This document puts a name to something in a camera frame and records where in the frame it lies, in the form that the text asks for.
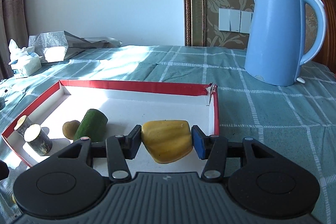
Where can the shallow red cardboard box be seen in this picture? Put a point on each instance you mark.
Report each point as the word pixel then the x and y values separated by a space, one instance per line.
pixel 144 108

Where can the brown curtain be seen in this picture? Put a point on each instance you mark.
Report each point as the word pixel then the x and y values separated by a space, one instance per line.
pixel 11 3

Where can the white tissue box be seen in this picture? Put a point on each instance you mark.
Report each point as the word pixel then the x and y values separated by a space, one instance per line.
pixel 26 65

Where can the green cucumber piece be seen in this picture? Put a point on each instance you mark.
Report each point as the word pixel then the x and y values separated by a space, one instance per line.
pixel 90 124

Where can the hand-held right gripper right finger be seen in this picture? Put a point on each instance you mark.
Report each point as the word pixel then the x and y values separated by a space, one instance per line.
pixel 198 144

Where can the wooden chair back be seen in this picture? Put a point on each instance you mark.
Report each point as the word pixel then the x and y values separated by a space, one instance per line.
pixel 329 29

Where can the dark cucumber chunk pale end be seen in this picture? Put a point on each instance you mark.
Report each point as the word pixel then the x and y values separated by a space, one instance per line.
pixel 38 141
pixel 22 124

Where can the small yellow-brown round fruit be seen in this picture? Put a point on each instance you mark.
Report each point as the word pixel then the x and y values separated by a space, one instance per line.
pixel 68 129

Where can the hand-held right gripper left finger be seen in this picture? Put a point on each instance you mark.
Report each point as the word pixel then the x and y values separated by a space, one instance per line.
pixel 136 141

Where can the white wall switch panel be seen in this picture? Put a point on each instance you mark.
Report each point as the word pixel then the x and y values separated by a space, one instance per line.
pixel 233 20

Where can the flat grey plastic bag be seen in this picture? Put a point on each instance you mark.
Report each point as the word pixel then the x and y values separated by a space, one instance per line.
pixel 92 44

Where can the yellow bell pepper piece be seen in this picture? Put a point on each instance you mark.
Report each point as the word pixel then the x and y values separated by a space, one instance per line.
pixel 165 140

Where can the green checked cloth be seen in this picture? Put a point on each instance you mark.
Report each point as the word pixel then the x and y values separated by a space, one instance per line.
pixel 262 113

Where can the blue electric kettle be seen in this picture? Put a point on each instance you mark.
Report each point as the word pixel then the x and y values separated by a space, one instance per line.
pixel 275 37

